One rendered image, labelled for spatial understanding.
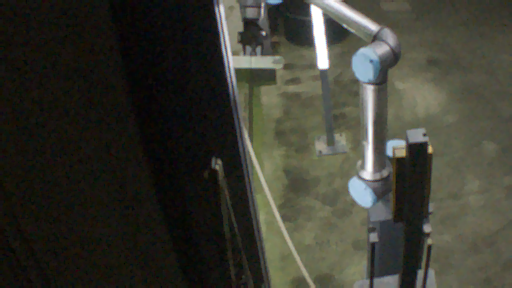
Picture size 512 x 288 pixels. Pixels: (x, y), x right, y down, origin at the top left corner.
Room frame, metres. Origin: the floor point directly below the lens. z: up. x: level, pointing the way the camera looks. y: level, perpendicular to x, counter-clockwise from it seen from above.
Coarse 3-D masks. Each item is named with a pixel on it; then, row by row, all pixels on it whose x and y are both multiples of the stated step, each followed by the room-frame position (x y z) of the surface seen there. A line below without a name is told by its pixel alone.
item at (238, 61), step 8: (232, 56) 2.43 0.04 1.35; (240, 56) 2.45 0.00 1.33; (248, 56) 2.46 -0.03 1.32; (256, 56) 2.47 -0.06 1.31; (264, 56) 2.49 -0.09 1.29; (272, 56) 2.52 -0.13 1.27; (240, 64) 2.42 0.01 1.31; (248, 64) 2.44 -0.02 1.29; (256, 64) 2.45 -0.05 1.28; (264, 64) 2.46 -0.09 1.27; (272, 64) 2.48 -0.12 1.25; (280, 64) 2.49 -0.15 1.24
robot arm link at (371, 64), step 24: (384, 48) 2.10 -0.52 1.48; (360, 72) 2.07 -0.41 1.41; (384, 72) 2.05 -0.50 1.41; (384, 96) 2.06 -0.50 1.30; (384, 120) 2.06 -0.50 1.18; (384, 144) 2.07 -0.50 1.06; (360, 168) 2.11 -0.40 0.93; (384, 168) 2.08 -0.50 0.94; (360, 192) 2.07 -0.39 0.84; (384, 192) 2.06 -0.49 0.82
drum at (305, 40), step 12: (288, 0) 4.86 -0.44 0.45; (300, 0) 4.79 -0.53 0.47; (288, 12) 4.88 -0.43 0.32; (300, 12) 4.79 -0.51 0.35; (288, 24) 4.90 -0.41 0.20; (300, 24) 4.80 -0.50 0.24; (312, 24) 4.76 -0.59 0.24; (324, 24) 4.75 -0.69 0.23; (336, 24) 4.79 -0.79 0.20; (288, 36) 4.93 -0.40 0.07; (300, 36) 4.81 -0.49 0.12; (312, 36) 4.76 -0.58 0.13; (336, 36) 4.78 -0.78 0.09; (348, 36) 4.89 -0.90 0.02; (312, 48) 4.76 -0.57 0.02
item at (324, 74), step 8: (320, 72) 3.48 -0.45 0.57; (328, 72) 3.48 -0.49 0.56; (320, 80) 3.49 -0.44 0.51; (328, 80) 3.47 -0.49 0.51; (328, 88) 3.47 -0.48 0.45; (328, 96) 3.47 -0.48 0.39; (328, 104) 3.47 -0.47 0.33; (328, 112) 3.47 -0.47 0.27; (328, 120) 3.48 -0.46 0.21; (328, 128) 3.48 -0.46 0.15; (328, 136) 3.48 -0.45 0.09; (328, 144) 3.48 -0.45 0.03
